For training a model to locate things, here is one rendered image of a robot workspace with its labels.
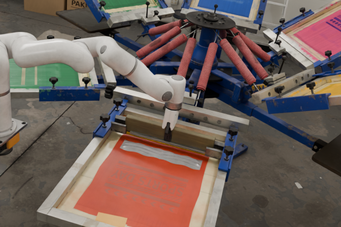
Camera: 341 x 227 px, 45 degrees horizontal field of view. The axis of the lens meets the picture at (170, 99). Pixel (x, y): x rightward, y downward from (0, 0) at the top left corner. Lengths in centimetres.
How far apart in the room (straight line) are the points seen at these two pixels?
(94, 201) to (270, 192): 200
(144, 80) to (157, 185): 42
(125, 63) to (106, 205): 52
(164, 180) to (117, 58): 53
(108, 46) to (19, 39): 31
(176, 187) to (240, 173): 179
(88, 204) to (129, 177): 22
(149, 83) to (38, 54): 42
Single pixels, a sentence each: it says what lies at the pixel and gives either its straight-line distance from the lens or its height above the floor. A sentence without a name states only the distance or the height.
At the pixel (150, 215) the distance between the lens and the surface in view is 154.
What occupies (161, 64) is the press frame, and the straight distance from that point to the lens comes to 248.
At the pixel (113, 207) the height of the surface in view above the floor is 96.
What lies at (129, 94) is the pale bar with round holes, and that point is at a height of 104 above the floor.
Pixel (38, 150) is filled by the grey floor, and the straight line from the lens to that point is 340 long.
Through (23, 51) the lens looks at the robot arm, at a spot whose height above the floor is 145.
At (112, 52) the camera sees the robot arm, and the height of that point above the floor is 144.
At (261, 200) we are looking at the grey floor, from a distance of 324.
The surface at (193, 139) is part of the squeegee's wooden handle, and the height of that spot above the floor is 104.
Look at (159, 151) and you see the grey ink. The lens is 183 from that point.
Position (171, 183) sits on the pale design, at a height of 96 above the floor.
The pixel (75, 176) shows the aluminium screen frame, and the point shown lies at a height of 99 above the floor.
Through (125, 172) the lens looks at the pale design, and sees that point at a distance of 170.
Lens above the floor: 204
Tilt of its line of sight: 29 degrees down
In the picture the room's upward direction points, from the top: 9 degrees clockwise
